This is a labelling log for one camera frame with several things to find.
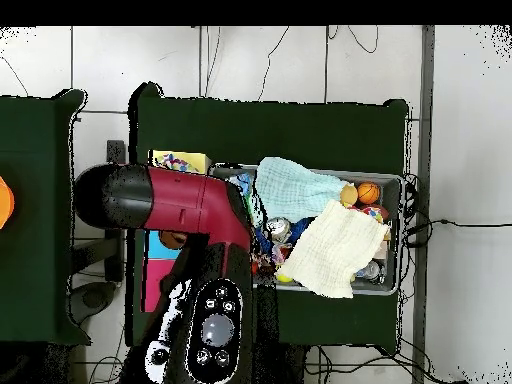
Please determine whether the colourful dotted cloth bag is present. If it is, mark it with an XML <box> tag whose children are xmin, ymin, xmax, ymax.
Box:
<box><xmin>351</xmin><ymin>204</ymin><xmax>385</xmax><ymax>224</ymax></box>
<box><xmin>153</xmin><ymin>152</ymin><xmax>201</xmax><ymax>174</ymax></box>

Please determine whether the wooden box with three holes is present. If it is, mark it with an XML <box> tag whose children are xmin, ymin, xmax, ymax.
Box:
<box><xmin>141</xmin><ymin>149</ymin><xmax>212</xmax><ymax>314</ymax></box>

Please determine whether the crushed silver can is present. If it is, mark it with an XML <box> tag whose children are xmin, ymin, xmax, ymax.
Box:
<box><xmin>264</xmin><ymin>216</ymin><xmax>293</xmax><ymax>244</ymax></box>

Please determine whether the crushed bottle with blue label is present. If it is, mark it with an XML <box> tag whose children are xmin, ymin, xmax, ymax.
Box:
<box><xmin>231</xmin><ymin>171</ymin><xmax>254</xmax><ymax>193</ymax></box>

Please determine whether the mint waffle cloth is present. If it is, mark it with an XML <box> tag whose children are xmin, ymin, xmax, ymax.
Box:
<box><xmin>254</xmin><ymin>156</ymin><xmax>353</xmax><ymax>226</ymax></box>

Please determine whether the blue fluffy cloth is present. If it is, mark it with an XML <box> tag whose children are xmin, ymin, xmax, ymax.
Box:
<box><xmin>253</xmin><ymin>216</ymin><xmax>317</xmax><ymax>255</ymax></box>

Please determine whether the dark green table cloth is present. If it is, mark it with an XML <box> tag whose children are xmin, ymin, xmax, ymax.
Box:
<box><xmin>125</xmin><ymin>81</ymin><xmax>411</xmax><ymax>355</ymax></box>
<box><xmin>0</xmin><ymin>88</ymin><xmax>91</xmax><ymax>347</ymax></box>

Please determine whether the cream waffle cloth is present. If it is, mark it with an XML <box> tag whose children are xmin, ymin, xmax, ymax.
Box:
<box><xmin>275</xmin><ymin>198</ymin><xmax>391</xmax><ymax>300</ymax></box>

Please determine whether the peach foam ball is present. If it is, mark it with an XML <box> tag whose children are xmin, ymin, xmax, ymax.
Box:
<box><xmin>339</xmin><ymin>183</ymin><xmax>359</xmax><ymax>208</ymax></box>

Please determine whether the small orange basketball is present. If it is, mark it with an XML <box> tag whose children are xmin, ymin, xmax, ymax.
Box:
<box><xmin>356</xmin><ymin>181</ymin><xmax>382</xmax><ymax>206</ymax></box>

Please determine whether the black upright panel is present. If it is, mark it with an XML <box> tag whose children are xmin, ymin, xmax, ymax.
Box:
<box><xmin>104</xmin><ymin>139</ymin><xmax>128</xmax><ymax>283</ymax></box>

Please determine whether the grey round stand base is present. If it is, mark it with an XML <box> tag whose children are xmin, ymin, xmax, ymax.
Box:
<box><xmin>68</xmin><ymin>280</ymin><xmax>118</xmax><ymax>326</ymax></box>

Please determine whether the orange object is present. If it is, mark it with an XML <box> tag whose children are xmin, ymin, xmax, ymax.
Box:
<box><xmin>0</xmin><ymin>175</ymin><xmax>16</xmax><ymax>231</ymax></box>

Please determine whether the shallow wire mesh bin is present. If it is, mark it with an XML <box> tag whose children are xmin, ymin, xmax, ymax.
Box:
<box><xmin>211</xmin><ymin>162</ymin><xmax>404</xmax><ymax>297</ymax></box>

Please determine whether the thin black floor cable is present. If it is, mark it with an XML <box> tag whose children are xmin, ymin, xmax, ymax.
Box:
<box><xmin>346</xmin><ymin>25</ymin><xmax>380</xmax><ymax>55</ymax></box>
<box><xmin>257</xmin><ymin>25</ymin><xmax>290</xmax><ymax>102</ymax></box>

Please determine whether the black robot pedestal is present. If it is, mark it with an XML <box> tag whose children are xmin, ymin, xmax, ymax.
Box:
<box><xmin>255</xmin><ymin>343</ymin><xmax>310</xmax><ymax>384</ymax></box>

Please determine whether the black power cable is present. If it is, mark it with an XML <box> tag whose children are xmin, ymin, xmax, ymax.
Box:
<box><xmin>401</xmin><ymin>217</ymin><xmax>512</xmax><ymax>249</ymax></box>

